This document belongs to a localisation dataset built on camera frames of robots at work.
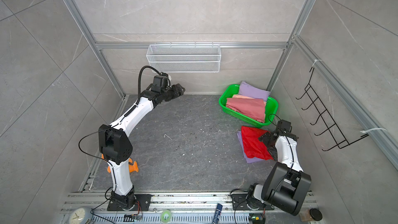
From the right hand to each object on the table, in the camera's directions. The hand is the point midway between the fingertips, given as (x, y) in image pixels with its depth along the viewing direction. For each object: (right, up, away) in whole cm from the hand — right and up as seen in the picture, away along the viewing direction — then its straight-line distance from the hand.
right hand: (267, 144), depth 86 cm
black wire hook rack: (+18, +12, -22) cm, 31 cm away
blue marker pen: (-30, -28, -17) cm, 44 cm away
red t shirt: (-7, -2, +3) cm, 8 cm away
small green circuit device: (-11, -31, -16) cm, 36 cm away
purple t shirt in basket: (-5, +33, +22) cm, 40 cm away
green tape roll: (-55, -30, -16) cm, 65 cm away
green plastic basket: (+11, +22, +18) cm, 30 cm away
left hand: (-49, +33, +3) cm, 59 cm away
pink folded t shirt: (-2, +20, +15) cm, 25 cm away
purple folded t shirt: (-10, -9, 0) cm, 13 cm away
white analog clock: (-92, -27, -18) cm, 97 cm away
